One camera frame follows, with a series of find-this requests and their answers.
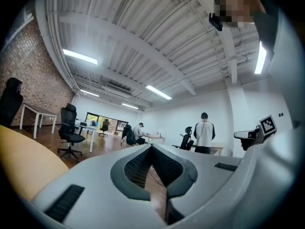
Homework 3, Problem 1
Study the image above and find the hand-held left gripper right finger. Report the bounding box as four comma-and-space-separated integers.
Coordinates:
152, 144, 242, 226

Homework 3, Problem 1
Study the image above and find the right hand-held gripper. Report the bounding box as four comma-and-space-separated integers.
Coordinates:
234, 114, 277, 151

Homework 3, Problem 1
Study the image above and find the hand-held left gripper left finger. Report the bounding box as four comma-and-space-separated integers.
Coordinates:
31, 143, 167, 229

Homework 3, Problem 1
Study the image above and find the large round wooden table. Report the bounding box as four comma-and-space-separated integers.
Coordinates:
0, 125, 70, 201

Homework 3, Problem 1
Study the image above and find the white table with wooden top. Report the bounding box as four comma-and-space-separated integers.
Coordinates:
209, 144, 224, 156
142, 133, 166, 144

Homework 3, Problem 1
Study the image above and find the white computer desk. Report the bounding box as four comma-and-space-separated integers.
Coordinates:
74, 120, 98, 153

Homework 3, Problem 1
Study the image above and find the black jacket-draped office chair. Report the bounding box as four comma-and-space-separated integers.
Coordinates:
122, 125, 139, 147

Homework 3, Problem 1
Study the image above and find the wide window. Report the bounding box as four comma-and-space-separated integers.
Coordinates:
86, 112, 129, 131

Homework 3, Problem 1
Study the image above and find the black headrest office chair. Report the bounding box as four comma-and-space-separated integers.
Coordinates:
57, 103, 86, 162

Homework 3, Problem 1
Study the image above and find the white table with brown top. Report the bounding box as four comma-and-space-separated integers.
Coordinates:
20, 103, 58, 140

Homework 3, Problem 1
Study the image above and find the ceiling air conditioner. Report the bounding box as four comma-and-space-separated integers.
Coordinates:
102, 82, 132, 99

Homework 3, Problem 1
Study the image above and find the person's black clothing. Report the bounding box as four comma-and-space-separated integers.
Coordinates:
250, 8, 281, 59

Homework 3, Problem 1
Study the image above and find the black covered chair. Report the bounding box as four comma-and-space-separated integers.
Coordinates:
0, 77, 24, 128

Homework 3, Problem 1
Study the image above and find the person's head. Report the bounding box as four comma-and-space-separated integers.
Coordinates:
213, 0, 266, 28

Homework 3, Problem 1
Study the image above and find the black head-worn camera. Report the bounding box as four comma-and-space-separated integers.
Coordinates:
208, 12, 224, 31

